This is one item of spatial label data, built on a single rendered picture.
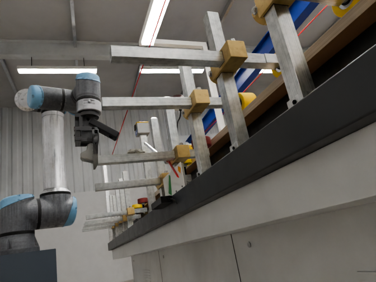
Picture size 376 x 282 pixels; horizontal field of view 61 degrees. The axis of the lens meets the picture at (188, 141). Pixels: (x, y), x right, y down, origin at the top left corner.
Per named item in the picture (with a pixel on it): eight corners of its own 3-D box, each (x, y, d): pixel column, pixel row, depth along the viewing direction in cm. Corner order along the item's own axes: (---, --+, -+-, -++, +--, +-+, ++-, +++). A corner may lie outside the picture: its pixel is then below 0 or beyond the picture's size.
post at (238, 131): (244, 168, 77) (206, 9, 92) (237, 172, 80) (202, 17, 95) (256, 167, 78) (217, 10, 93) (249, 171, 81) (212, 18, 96)
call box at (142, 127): (137, 134, 179) (136, 121, 181) (135, 138, 185) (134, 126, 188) (150, 133, 181) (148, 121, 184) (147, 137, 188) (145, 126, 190)
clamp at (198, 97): (194, 103, 100) (192, 88, 102) (182, 120, 112) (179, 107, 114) (212, 102, 103) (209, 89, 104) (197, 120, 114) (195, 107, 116)
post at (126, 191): (129, 234, 231) (122, 170, 246) (128, 234, 234) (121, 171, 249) (134, 233, 232) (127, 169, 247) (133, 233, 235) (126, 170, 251)
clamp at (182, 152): (178, 157, 119) (175, 145, 121) (168, 167, 131) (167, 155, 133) (192, 156, 121) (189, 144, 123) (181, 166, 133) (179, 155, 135)
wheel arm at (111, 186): (95, 192, 133) (94, 182, 134) (95, 193, 136) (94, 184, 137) (192, 182, 148) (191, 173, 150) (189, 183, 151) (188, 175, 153)
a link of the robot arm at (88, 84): (95, 84, 132) (103, 71, 124) (96, 111, 128) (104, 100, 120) (71, 79, 127) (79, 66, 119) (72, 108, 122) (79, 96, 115)
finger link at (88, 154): (80, 169, 111) (80, 145, 114) (98, 169, 113) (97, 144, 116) (80, 167, 109) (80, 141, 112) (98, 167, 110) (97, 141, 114)
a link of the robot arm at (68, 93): (59, 95, 134) (65, 81, 125) (86, 98, 141) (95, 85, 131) (59, 116, 132) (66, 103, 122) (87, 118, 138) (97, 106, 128)
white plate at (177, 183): (183, 188, 115) (179, 161, 118) (165, 201, 138) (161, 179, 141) (185, 188, 115) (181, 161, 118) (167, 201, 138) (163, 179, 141)
